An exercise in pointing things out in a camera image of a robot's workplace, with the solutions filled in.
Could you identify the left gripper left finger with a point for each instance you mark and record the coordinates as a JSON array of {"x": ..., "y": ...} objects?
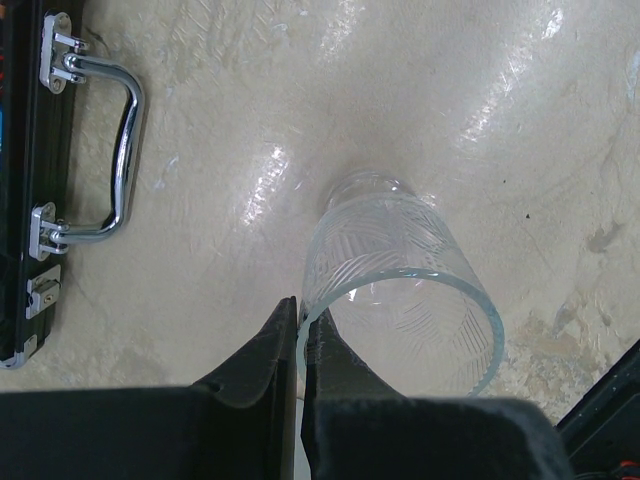
[{"x": 247, "y": 426}]

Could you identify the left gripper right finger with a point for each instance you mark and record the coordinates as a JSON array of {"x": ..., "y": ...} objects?
[{"x": 335, "y": 374}]

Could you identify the wine glass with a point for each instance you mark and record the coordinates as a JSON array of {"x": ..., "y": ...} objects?
[{"x": 384, "y": 268}]

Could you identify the black poker chip case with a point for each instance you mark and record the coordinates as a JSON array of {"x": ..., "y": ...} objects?
[{"x": 43, "y": 60}]

